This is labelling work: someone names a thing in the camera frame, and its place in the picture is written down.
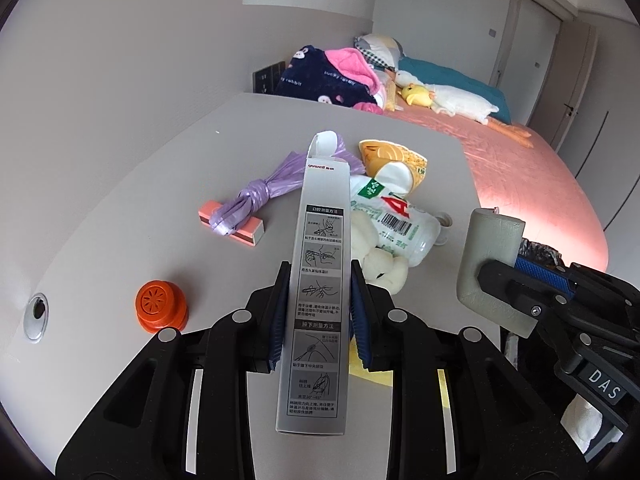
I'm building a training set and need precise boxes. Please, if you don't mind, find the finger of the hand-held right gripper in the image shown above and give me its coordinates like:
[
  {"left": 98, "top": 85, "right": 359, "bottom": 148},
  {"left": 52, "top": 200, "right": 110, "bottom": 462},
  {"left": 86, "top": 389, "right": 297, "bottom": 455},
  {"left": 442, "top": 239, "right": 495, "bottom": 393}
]
[
  {"left": 476, "top": 259, "right": 576, "bottom": 333},
  {"left": 515, "top": 254, "right": 601, "bottom": 307}
]

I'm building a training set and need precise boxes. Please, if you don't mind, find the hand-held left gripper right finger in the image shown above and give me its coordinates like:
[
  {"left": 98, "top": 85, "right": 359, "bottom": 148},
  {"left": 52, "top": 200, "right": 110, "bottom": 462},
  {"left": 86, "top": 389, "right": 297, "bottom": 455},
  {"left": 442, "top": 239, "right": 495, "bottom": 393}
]
[{"left": 350, "top": 259, "right": 587, "bottom": 480}]

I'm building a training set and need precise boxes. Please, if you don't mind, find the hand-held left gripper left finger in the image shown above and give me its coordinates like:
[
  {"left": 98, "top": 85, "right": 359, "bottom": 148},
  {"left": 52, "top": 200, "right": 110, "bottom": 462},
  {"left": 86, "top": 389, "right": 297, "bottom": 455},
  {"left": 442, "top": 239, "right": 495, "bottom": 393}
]
[{"left": 55, "top": 260, "right": 292, "bottom": 480}]

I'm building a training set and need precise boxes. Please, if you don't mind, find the long grey printed carton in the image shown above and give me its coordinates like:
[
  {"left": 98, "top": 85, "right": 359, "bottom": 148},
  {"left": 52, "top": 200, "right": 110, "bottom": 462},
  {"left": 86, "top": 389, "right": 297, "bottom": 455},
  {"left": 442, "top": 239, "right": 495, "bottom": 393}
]
[{"left": 273, "top": 131, "right": 351, "bottom": 435}]

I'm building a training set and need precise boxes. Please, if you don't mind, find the grey foam corner guard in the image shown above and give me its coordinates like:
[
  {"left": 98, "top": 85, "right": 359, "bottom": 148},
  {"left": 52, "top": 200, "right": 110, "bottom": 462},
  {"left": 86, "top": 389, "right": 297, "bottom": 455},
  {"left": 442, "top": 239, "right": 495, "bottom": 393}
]
[{"left": 456, "top": 208, "right": 538, "bottom": 338}]

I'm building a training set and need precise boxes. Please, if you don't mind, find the small white plush toy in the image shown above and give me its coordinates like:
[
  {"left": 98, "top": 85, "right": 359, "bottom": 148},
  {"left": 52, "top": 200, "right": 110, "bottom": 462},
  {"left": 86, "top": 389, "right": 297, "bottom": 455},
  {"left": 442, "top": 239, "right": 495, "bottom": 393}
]
[{"left": 350, "top": 210, "right": 411, "bottom": 295}]

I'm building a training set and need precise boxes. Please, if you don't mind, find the yellow packet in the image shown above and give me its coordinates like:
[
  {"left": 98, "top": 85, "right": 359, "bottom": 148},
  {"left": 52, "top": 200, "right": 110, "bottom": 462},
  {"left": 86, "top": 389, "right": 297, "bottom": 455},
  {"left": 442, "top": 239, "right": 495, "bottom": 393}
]
[{"left": 347, "top": 337, "right": 396, "bottom": 386}]

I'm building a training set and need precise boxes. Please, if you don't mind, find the white plastic milk bottle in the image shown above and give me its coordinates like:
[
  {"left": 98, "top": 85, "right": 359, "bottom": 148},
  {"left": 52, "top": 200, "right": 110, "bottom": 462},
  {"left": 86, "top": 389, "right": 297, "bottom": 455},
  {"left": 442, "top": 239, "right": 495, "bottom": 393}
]
[{"left": 348, "top": 172, "right": 453, "bottom": 268}]

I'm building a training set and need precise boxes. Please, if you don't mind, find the orange round cap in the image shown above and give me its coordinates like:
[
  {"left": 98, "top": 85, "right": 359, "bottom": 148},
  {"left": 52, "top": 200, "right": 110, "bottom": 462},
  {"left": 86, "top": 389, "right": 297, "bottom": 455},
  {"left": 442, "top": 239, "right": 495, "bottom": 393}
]
[{"left": 134, "top": 280, "right": 190, "bottom": 334}]

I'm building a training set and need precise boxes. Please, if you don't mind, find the knotted purple plastic bag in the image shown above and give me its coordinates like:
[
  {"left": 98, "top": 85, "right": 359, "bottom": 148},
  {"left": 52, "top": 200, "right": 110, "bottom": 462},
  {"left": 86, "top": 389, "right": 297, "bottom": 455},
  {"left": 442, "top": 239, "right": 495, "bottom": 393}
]
[{"left": 209, "top": 139, "right": 362, "bottom": 237}]

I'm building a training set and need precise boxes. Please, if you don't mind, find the small pink box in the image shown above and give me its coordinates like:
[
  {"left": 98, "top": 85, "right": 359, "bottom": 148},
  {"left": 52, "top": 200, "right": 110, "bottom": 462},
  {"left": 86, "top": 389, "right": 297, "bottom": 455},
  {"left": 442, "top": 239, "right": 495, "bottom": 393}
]
[{"left": 198, "top": 201, "right": 266, "bottom": 246}]

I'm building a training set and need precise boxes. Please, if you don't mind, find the crushed yellow paper cup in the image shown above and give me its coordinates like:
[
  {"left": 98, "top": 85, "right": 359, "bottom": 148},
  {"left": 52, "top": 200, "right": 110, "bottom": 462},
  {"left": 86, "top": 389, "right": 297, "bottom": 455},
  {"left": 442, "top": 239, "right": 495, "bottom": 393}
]
[{"left": 358, "top": 139, "right": 429, "bottom": 196}]

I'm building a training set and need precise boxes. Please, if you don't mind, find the white cloth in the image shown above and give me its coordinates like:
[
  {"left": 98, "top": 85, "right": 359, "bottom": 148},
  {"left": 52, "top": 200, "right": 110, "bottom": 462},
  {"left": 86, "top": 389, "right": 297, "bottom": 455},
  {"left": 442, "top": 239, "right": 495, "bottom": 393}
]
[{"left": 560, "top": 395, "right": 631, "bottom": 456}]

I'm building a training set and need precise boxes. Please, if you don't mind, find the bed with pink sheet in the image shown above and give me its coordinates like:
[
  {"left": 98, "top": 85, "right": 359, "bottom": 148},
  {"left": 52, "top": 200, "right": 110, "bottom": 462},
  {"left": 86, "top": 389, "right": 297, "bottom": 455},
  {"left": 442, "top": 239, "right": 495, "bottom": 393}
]
[{"left": 385, "top": 105, "right": 610, "bottom": 273}]

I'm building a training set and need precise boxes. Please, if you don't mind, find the white goose plush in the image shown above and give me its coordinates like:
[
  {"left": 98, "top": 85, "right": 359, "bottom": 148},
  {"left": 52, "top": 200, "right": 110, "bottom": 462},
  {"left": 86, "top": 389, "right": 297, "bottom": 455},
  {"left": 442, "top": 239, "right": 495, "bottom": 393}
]
[{"left": 395, "top": 70, "right": 533, "bottom": 148}]

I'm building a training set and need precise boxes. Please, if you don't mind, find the white room door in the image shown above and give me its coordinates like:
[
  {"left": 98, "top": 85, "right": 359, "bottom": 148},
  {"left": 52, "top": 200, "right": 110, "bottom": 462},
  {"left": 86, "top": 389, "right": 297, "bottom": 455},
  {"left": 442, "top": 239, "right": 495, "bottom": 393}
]
[{"left": 547, "top": 25, "right": 613, "bottom": 176}]

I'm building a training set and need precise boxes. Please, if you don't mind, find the yellow duck plush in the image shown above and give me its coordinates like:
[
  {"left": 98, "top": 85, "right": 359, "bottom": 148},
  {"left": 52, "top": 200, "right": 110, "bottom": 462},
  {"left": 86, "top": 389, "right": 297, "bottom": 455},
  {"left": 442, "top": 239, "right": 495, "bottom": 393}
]
[{"left": 397, "top": 84, "right": 433, "bottom": 108}]

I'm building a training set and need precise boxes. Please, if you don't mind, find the teal pillow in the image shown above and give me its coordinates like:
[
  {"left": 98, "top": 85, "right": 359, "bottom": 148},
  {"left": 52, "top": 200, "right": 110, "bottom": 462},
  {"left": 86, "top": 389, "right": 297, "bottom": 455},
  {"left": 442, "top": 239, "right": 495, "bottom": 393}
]
[{"left": 397, "top": 56, "right": 513, "bottom": 125}]

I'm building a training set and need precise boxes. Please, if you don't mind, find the yellow patterned long pillow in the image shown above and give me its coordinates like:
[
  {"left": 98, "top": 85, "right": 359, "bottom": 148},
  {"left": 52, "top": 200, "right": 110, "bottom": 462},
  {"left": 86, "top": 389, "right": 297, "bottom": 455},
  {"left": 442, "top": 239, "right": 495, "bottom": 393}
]
[{"left": 384, "top": 72, "right": 402, "bottom": 112}]

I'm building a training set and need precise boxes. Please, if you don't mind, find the white closet door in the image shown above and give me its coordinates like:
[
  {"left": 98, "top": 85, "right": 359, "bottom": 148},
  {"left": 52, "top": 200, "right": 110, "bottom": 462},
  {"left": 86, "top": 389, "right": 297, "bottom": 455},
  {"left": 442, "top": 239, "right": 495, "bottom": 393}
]
[{"left": 492, "top": 0, "right": 566, "bottom": 128}]

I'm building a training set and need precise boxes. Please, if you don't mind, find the navy cartoon blanket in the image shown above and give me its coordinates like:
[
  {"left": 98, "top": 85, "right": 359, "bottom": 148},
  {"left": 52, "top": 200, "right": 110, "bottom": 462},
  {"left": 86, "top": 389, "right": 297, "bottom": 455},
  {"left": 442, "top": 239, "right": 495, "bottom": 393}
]
[{"left": 276, "top": 45, "right": 386, "bottom": 108}]

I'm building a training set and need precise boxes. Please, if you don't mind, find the pink fleece hood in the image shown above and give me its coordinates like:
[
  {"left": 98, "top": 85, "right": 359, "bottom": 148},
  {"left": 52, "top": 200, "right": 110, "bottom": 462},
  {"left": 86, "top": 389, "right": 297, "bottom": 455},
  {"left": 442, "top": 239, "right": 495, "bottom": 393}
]
[{"left": 325, "top": 47, "right": 386, "bottom": 106}]

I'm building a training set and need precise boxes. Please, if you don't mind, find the checked patchwork pillow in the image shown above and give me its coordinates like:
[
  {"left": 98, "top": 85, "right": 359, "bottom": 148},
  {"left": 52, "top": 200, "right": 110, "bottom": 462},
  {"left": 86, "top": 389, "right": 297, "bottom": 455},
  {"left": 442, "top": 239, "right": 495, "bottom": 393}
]
[{"left": 354, "top": 33, "right": 407, "bottom": 72}]

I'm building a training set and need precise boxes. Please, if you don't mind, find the black wall socket panel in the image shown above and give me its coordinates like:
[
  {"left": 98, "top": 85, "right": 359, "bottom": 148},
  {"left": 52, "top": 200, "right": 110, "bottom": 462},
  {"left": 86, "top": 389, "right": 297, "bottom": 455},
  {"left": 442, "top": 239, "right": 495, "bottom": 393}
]
[{"left": 252, "top": 60, "right": 287, "bottom": 95}]

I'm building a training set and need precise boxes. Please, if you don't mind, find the silver desk cable grommet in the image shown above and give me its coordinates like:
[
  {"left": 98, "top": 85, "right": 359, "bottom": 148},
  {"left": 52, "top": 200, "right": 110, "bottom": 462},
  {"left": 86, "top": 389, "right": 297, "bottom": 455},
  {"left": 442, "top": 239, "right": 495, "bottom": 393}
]
[{"left": 24, "top": 294, "right": 50, "bottom": 343}]

